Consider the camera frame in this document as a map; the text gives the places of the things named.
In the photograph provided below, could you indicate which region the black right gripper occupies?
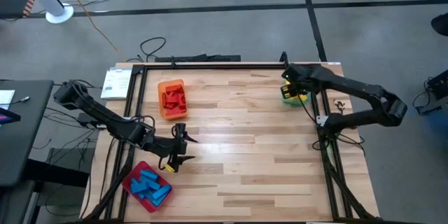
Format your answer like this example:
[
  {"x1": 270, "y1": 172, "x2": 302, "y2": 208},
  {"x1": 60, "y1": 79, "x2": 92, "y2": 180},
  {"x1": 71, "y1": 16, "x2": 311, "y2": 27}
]
[{"x1": 281, "y1": 64, "x2": 318, "y2": 99}]

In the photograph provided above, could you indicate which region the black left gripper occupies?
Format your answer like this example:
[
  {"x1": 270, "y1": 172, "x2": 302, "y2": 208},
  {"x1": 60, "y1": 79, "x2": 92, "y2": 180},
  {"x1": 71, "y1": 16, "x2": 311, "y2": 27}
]
[{"x1": 150, "y1": 122, "x2": 199, "y2": 173}]

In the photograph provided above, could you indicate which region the teal plastic bin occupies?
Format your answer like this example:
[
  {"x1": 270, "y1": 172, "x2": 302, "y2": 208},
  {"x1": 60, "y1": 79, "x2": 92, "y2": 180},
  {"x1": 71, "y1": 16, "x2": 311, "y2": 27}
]
[{"x1": 281, "y1": 80, "x2": 312, "y2": 108}]

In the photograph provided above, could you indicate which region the orange plastic bin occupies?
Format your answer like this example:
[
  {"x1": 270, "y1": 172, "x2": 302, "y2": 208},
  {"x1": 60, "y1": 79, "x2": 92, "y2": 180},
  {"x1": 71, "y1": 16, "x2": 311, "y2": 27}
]
[{"x1": 157, "y1": 78, "x2": 188, "y2": 120}]

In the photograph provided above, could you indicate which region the red plastic bin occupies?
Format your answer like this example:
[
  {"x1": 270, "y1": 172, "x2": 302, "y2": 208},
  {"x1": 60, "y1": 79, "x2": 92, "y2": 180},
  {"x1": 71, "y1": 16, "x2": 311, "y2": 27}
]
[{"x1": 121, "y1": 160, "x2": 174, "y2": 214}]

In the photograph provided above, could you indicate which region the black power strip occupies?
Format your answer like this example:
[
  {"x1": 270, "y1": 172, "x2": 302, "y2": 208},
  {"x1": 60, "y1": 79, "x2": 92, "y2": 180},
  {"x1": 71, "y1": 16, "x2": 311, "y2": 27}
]
[{"x1": 155, "y1": 54, "x2": 242, "y2": 63}]

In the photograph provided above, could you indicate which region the white printed paper sheet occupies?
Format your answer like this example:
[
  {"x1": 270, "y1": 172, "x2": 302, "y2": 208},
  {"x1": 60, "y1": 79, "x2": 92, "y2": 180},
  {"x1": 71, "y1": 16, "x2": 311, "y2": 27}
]
[{"x1": 100, "y1": 66, "x2": 134, "y2": 101}]

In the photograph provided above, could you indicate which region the black floor equipment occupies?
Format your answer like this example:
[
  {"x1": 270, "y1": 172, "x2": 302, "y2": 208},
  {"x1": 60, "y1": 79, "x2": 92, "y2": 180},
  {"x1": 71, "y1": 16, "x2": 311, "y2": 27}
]
[{"x1": 412, "y1": 69, "x2": 448, "y2": 116}]

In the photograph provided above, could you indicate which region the black desk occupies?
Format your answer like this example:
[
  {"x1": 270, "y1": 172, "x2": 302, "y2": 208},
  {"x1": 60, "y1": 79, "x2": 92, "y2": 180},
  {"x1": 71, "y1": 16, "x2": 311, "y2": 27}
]
[{"x1": 0, "y1": 79, "x2": 55, "y2": 187}]

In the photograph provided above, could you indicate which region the person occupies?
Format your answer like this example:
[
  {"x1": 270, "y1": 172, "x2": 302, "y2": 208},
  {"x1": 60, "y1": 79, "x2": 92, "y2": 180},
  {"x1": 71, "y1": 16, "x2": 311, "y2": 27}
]
[{"x1": 430, "y1": 12, "x2": 448, "y2": 38}]

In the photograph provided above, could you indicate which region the tablet with lit screen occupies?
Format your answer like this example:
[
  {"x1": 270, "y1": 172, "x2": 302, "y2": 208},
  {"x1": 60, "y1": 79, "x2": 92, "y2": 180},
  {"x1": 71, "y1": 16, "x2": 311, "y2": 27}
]
[{"x1": 0, "y1": 107, "x2": 21, "y2": 125}]

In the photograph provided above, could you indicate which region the white paper on desk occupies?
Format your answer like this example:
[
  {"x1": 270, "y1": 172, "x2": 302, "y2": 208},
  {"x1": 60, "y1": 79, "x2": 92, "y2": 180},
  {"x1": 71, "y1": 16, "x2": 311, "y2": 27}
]
[{"x1": 0, "y1": 90, "x2": 16, "y2": 106}]

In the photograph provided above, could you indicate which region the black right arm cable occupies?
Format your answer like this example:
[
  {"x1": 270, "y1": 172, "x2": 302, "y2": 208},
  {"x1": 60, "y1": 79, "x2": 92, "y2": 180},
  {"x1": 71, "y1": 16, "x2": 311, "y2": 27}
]
[{"x1": 299, "y1": 98, "x2": 365, "y2": 151}]

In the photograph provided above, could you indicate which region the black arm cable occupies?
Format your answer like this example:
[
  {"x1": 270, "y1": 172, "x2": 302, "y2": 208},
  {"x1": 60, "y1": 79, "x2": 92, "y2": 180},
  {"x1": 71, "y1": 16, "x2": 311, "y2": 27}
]
[
  {"x1": 299, "y1": 98, "x2": 365, "y2": 151},
  {"x1": 62, "y1": 78, "x2": 178, "y2": 171}
]

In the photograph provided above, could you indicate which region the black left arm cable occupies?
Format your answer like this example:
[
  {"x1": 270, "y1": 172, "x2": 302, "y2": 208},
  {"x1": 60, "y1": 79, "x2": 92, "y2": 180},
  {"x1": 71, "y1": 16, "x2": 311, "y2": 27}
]
[{"x1": 62, "y1": 78, "x2": 178, "y2": 171}]

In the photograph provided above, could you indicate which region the black looped floor cable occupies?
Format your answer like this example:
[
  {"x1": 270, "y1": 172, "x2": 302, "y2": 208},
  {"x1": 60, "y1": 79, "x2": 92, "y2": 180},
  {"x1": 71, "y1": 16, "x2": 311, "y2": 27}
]
[{"x1": 125, "y1": 36, "x2": 167, "y2": 63}]

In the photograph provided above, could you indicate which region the thin yellow floor cable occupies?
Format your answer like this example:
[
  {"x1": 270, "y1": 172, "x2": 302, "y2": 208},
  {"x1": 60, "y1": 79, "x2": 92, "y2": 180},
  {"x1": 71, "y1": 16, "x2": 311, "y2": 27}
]
[{"x1": 54, "y1": 0, "x2": 127, "y2": 63}]

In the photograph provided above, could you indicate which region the grey cable plug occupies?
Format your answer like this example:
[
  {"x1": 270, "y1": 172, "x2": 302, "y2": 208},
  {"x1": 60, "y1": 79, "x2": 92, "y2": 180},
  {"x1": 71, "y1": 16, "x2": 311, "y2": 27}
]
[{"x1": 8, "y1": 96, "x2": 32, "y2": 106}]

